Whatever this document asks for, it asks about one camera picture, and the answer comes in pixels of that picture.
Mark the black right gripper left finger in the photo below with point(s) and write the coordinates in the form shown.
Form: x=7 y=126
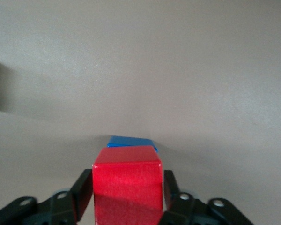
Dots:
x=61 y=208

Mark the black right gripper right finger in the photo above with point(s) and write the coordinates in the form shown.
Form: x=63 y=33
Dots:
x=185 y=211

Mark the blue wooden block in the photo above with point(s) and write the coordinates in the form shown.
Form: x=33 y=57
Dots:
x=128 y=141

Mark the red wooden block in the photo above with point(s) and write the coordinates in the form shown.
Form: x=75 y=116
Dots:
x=127 y=185

